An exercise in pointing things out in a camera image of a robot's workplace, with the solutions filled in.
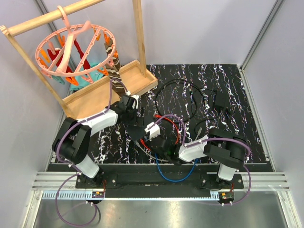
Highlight blue ethernet cable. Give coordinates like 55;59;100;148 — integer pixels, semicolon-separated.
143;135;200;183

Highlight red ethernet cable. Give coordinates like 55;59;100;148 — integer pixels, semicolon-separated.
140;113;180;150

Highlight grey ethernet cable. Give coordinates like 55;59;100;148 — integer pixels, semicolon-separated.
135;127;204;163

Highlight black ethernet cable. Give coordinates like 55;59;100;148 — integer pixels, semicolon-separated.
154;79;228;138

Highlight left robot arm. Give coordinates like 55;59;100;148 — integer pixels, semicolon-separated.
52;95;144;188

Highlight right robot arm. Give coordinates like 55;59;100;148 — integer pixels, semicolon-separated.
148;128;251;188

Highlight wooden drying rack stand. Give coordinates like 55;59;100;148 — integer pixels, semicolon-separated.
0;0;158;118

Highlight brown striped sock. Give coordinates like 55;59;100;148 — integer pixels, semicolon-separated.
104;38;125;97

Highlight teal cloth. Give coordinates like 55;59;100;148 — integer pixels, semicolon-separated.
51;62;106;92

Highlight black marble pattern mat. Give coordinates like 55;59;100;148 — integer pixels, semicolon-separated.
46;64;276;173

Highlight black power adapter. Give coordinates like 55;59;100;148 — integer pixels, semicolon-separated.
213;91;232;115

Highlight pink round clip hanger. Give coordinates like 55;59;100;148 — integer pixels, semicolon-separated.
35;6;116;86

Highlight red sock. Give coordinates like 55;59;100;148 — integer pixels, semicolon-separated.
47;39;91;76

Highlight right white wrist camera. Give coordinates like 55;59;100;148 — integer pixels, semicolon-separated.
144;122;160;141

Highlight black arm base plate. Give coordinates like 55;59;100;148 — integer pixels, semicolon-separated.
75;172;244;199

